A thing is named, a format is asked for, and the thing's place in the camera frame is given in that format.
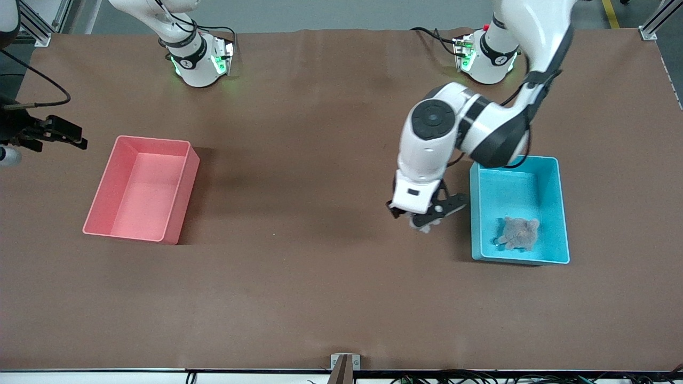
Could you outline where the grey plush toy white face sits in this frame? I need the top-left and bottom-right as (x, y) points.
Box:
(410, 213), (441, 234)

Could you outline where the pink plastic box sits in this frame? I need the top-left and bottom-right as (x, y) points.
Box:
(82, 135), (201, 245)

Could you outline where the blue plastic box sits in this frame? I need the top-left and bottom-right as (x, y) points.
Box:
(470, 156), (570, 266)

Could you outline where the brown table cover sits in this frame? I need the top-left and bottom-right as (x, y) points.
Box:
(0, 28), (683, 371)

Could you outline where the metal base connector plate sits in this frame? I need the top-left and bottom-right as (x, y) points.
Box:
(211, 38), (235, 76)
(452, 33), (476, 73)

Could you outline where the white table edge strip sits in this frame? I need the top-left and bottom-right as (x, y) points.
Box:
(0, 368), (683, 384)

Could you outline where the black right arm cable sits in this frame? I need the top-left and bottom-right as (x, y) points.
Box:
(0, 48), (72, 110)

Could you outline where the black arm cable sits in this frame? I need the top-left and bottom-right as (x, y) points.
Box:
(0, 48), (72, 110)
(448, 53), (534, 169)

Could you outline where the aluminium frame profile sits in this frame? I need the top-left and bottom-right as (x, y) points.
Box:
(640, 0), (683, 42)
(19, 0), (73, 47)

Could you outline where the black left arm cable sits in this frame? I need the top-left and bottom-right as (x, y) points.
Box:
(448, 53), (534, 169)

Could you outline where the metal clamp bracket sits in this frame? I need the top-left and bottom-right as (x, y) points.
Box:
(329, 353), (361, 384)

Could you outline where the black base cable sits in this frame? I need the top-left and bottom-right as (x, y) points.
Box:
(195, 26), (236, 46)
(410, 27), (460, 57)

